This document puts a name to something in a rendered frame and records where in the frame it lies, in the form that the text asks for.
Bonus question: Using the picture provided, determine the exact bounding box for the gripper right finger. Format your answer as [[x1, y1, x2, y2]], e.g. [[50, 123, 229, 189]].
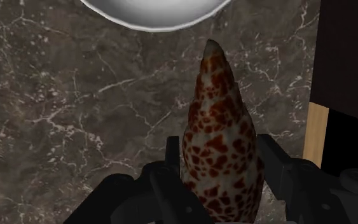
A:
[[256, 134, 358, 224]]

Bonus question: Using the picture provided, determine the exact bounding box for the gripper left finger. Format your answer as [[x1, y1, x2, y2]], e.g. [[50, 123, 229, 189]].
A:
[[63, 136, 215, 224]]

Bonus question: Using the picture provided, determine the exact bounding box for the red spotted cone seashell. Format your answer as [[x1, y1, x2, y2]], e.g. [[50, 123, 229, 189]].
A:
[[181, 38, 266, 224]]

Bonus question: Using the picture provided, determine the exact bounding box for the dark wooden cabinet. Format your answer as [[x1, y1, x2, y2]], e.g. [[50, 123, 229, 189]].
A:
[[302, 0, 358, 178]]

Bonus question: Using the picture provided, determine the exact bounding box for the white bowl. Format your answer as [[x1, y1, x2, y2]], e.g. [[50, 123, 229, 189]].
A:
[[79, 0, 232, 33]]

